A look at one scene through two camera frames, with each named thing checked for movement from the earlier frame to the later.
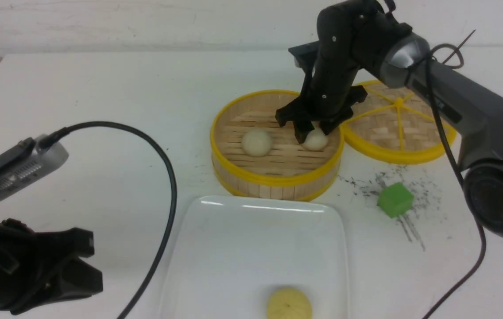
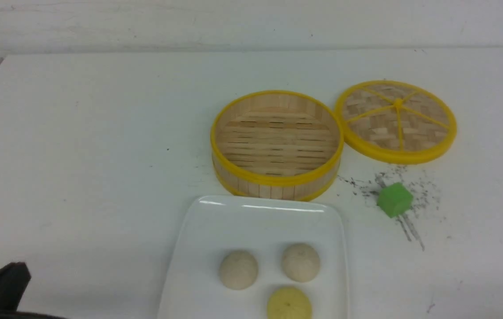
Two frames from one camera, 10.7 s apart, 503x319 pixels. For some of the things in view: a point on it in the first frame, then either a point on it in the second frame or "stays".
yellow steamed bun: (289, 303) stays
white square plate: (231, 254) stays
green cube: (395, 200) stays
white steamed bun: (256, 142) to (238, 270)
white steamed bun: (316, 140) to (301, 262)
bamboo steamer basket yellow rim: (253, 156) stays
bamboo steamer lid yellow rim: (392, 124) stays
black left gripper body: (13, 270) to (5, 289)
